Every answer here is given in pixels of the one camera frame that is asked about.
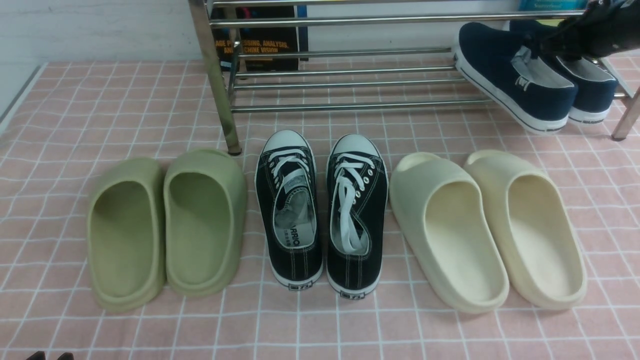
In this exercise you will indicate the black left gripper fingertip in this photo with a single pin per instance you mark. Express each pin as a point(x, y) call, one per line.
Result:
point(38, 355)
point(66, 356)

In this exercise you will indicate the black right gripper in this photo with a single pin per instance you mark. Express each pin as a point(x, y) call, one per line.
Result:
point(605, 28)

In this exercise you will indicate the navy slip-on shoe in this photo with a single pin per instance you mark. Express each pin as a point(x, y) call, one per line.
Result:
point(595, 86)
point(508, 67)

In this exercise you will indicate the left green foam slipper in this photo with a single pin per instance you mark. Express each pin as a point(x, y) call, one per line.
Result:
point(125, 233)

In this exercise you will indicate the green foam slipper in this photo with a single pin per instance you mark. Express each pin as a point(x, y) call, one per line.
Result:
point(205, 195)
point(125, 233)

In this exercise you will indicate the right green foam slipper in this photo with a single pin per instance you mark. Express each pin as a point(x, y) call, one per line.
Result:
point(205, 195)

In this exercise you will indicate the right cream foam slipper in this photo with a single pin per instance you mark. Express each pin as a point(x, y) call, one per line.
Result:
point(531, 229)

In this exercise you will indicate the cream foam slipper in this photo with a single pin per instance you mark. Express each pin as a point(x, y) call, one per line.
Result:
point(439, 209)
point(531, 229)

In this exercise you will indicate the left cream foam slipper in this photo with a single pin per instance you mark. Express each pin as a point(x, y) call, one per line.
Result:
point(439, 209)

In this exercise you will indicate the left black canvas sneaker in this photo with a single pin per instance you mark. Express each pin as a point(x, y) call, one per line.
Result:
point(286, 190)

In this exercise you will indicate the black canvas sneaker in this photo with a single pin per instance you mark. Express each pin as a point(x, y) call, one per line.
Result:
point(286, 190)
point(357, 184)

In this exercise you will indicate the right black canvas sneaker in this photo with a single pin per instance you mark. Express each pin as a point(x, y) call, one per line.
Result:
point(357, 184)

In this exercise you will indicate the black image processing book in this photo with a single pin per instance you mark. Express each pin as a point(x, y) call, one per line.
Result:
point(260, 41)

